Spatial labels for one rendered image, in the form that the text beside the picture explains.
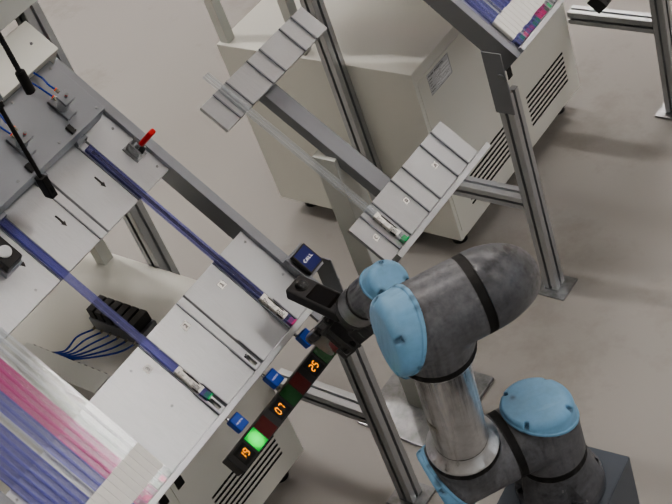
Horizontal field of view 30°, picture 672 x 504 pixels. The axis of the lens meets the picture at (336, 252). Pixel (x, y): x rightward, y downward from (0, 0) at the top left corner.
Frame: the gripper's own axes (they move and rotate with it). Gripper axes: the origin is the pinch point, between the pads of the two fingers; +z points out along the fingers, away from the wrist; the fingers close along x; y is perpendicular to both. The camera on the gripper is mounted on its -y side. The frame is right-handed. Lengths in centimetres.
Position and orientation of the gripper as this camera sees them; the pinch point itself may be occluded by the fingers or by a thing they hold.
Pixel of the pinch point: (310, 334)
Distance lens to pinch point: 235.3
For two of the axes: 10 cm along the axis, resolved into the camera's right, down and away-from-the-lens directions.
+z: -3.4, 3.6, 8.7
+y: 7.6, 6.5, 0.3
